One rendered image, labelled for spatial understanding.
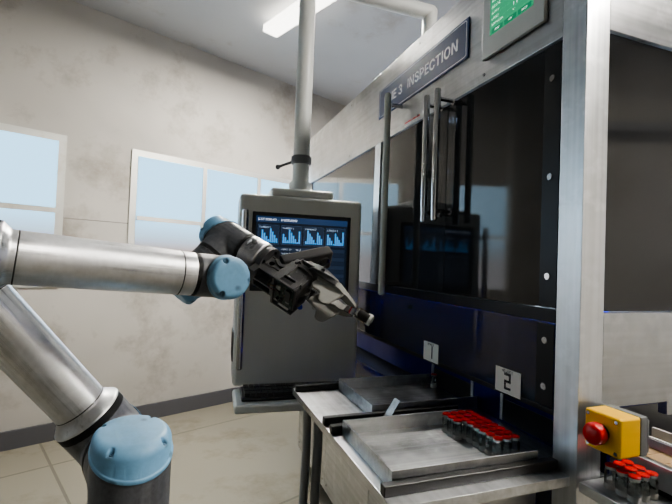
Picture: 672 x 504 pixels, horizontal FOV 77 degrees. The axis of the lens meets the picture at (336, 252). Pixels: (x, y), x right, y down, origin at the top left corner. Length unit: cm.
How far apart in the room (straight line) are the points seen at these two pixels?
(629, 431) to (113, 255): 92
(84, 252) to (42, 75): 304
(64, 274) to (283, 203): 114
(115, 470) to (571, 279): 88
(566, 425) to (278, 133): 379
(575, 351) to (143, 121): 339
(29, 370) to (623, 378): 111
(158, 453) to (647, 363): 98
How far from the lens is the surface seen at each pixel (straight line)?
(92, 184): 358
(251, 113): 425
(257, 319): 170
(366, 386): 148
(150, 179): 368
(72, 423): 87
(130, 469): 75
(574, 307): 100
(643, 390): 116
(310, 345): 175
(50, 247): 69
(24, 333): 83
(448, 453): 106
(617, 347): 108
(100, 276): 70
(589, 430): 97
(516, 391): 113
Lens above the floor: 129
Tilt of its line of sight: 1 degrees up
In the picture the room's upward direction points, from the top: 2 degrees clockwise
